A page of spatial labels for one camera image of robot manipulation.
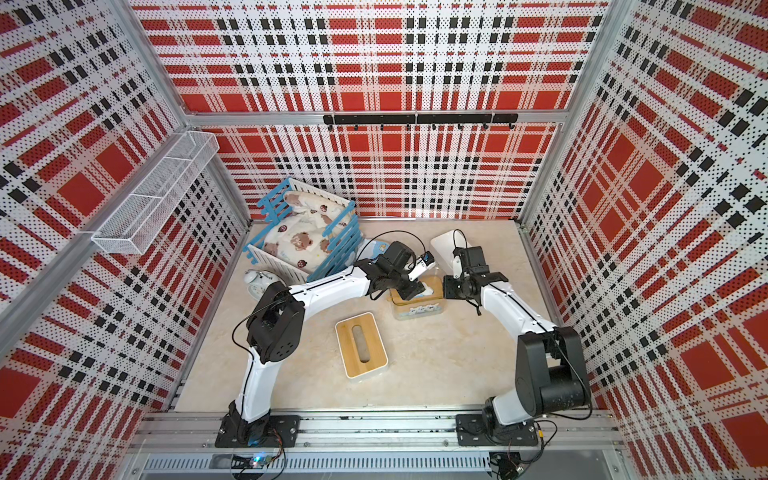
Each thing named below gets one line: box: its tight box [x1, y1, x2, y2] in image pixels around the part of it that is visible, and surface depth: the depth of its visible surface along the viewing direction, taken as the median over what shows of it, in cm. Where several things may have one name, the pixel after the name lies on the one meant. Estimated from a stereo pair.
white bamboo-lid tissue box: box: [335, 311, 389, 382], surface depth 84 cm
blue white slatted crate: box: [245, 178, 363, 283], surface depth 106 cm
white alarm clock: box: [244, 270, 279, 301], surface depth 92 cm
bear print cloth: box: [263, 191, 350, 270], surface depth 107 cm
